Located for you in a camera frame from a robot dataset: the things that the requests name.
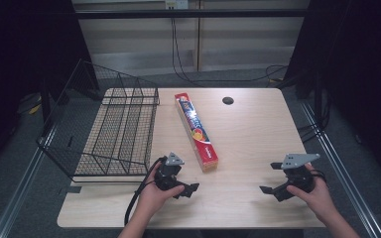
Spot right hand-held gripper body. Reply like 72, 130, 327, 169
280, 153, 321, 194

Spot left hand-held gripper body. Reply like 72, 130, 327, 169
154, 151, 186, 192

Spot person's right hand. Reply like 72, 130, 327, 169
286, 163, 339, 224

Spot person's left hand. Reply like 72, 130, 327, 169
135, 170, 187, 217

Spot long red printed box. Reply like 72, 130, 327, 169
174, 91, 220, 174

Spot black curtain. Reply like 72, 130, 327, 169
0, 0, 101, 179
282, 0, 381, 186

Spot yellow floor object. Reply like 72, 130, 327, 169
28, 102, 44, 116

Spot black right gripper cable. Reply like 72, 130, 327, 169
310, 169, 329, 184

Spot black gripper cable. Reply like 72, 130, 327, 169
310, 169, 329, 184
123, 156, 169, 227

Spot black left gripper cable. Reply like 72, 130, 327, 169
123, 156, 169, 227

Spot metal floor rail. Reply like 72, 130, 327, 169
298, 100, 381, 238
0, 124, 58, 238

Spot black floor cables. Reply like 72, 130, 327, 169
297, 88, 332, 144

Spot black wire mesh basket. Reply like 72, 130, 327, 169
36, 58, 161, 184

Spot black hanging wall cables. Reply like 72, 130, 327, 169
170, 17, 290, 84

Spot black horizontal frame bar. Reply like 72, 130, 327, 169
74, 8, 310, 20

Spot white wall power outlet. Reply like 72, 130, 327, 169
165, 0, 190, 10

